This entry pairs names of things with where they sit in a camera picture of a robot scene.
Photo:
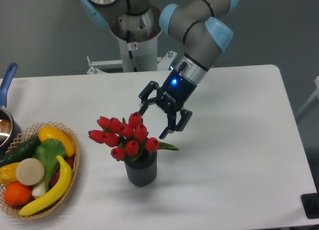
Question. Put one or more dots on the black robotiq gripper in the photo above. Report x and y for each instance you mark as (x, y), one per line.
(171, 97)

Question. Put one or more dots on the red tulip bouquet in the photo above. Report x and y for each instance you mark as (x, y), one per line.
(128, 140)

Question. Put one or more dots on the dark grey ribbed vase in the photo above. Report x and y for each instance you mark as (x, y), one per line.
(143, 171)

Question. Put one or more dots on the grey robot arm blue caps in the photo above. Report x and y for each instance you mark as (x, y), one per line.
(137, 24)

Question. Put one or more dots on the dark red vegetable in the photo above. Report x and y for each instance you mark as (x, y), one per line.
(54, 179)

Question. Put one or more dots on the green bok choy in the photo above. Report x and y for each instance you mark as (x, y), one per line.
(46, 153)

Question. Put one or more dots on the yellow banana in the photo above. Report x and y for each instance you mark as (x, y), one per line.
(54, 194)

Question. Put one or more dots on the green cucumber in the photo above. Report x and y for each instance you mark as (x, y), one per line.
(21, 152)

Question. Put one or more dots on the beige round disc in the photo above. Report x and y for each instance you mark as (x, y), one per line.
(30, 171)

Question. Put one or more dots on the yellow bell pepper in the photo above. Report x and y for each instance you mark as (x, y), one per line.
(8, 173)

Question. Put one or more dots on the black device at table edge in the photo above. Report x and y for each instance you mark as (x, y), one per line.
(311, 205)

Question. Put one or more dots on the orange fruit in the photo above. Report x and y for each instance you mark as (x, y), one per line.
(17, 194)

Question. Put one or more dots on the woven wicker basket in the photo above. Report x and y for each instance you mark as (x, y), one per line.
(24, 136)

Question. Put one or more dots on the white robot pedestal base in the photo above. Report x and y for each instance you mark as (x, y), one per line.
(135, 57)

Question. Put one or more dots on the white furniture frame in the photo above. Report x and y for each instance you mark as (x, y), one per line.
(309, 104)

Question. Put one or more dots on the blue handled saucepan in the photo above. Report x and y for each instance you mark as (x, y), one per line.
(9, 129)

